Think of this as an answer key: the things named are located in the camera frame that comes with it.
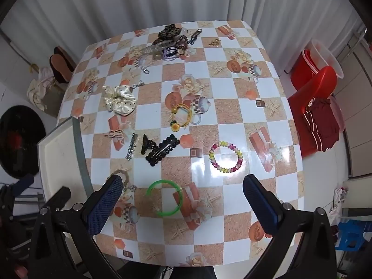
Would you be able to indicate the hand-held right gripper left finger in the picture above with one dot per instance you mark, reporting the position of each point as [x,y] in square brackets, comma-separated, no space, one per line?
[106,202]

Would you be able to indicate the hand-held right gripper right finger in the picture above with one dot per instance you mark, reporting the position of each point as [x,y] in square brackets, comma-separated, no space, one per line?
[261,206]

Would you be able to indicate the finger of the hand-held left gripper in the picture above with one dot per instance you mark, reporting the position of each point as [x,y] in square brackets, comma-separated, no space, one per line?
[56,198]

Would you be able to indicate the white grey-rimmed tray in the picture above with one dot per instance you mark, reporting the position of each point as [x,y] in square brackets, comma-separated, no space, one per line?
[59,154]

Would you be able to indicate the silver rhinestone hair clip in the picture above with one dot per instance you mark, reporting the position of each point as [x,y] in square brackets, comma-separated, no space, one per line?
[132,146]

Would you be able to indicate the green plastic bangle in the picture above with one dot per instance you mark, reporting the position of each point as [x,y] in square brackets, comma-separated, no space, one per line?
[179,200]

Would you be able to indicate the cream satin scrunchie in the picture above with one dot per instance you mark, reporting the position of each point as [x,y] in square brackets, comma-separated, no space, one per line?
[119,100]

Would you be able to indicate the wooden bow hair clip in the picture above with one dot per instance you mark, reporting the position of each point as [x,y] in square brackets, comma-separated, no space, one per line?
[114,134]

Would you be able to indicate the white washing machine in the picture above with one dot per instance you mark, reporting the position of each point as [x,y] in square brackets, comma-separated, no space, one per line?
[20,139]

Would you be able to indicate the black claw clip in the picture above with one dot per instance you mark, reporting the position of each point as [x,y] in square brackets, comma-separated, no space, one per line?
[146,145]

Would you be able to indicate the black lace hair clip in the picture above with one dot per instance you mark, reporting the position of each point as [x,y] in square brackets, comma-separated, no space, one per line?
[161,149]

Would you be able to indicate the blue plastic stool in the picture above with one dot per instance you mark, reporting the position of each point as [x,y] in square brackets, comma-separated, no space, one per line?
[353,232]

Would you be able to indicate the dark red garment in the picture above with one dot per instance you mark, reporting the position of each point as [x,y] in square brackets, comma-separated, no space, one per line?
[322,122]

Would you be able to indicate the cream cloth bag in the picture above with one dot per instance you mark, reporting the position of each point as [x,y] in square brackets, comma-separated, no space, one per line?
[37,90]

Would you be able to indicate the small silver clasp charm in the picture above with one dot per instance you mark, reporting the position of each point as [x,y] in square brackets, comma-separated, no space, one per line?
[138,84]

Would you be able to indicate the brown slippers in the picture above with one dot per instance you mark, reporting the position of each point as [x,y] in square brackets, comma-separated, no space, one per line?
[61,64]

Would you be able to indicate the red bucket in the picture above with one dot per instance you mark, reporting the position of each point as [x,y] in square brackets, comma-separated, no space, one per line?
[299,72]

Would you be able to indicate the red plastic stool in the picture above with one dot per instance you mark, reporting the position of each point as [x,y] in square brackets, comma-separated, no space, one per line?
[322,78]

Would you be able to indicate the checkered patterned tablecloth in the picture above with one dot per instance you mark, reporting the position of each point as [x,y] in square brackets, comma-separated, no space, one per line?
[221,69]

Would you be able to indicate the clear claw clip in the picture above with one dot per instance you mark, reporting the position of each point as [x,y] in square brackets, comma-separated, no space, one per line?
[155,48]

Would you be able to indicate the clear plastic container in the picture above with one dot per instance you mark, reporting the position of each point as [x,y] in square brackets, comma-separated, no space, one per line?
[325,53]

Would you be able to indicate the small gold charm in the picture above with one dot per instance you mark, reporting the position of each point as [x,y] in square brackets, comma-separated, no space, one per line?
[215,42]

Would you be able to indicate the brown beaded heart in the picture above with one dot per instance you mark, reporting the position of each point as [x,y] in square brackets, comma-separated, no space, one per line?
[182,43]

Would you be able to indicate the leopard print scrunchie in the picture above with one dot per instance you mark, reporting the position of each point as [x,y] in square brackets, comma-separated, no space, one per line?
[170,32]

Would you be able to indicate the white curtain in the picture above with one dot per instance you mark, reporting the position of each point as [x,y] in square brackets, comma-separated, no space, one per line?
[116,3]

